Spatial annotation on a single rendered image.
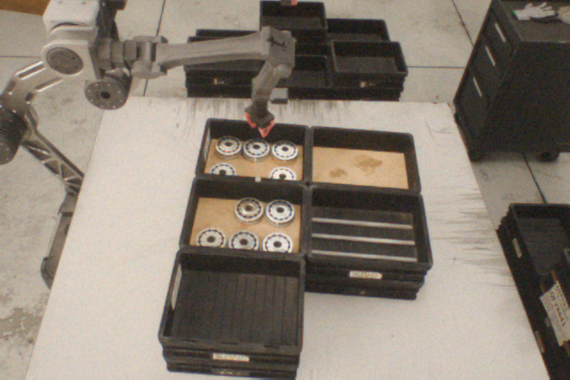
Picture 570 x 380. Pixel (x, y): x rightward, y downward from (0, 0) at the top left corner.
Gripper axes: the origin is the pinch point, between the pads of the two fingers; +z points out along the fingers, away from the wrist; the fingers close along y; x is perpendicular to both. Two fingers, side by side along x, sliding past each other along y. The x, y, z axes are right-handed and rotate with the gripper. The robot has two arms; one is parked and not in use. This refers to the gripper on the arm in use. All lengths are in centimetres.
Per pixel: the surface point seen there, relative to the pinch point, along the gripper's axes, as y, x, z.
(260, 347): -63, 54, 0
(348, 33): 75, -142, 60
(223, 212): -14.6, 29.0, 11.1
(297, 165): -15.5, -6.6, 11.7
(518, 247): -87, -85, 65
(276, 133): -0.9, -8.3, 6.1
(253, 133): 5.6, -1.9, 7.6
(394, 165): -39, -36, 12
